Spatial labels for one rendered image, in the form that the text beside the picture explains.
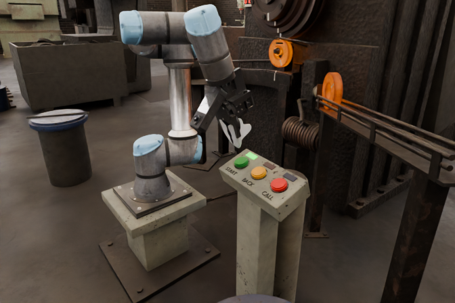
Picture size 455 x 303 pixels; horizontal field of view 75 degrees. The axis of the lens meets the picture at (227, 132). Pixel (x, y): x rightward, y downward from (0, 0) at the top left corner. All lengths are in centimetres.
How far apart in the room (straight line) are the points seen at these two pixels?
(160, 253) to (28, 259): 60
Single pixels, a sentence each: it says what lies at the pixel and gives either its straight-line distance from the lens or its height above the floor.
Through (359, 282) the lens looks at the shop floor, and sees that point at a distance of 143.
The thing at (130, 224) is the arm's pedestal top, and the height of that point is 30.
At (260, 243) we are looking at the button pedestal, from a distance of 85.
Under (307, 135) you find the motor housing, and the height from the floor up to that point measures 49.
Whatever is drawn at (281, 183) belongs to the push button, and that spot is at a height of 61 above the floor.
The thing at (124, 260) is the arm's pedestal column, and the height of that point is 2.
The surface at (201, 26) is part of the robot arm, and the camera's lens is 65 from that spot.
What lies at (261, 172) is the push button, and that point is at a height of 61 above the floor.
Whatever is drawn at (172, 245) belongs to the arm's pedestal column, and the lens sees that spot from 135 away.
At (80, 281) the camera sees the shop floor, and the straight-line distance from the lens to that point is 145.
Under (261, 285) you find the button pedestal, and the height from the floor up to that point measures 26.
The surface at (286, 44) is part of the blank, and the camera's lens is 165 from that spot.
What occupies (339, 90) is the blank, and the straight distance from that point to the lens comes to 123.
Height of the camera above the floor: 98
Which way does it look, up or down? 21 degrees down
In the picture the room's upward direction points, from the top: straight up
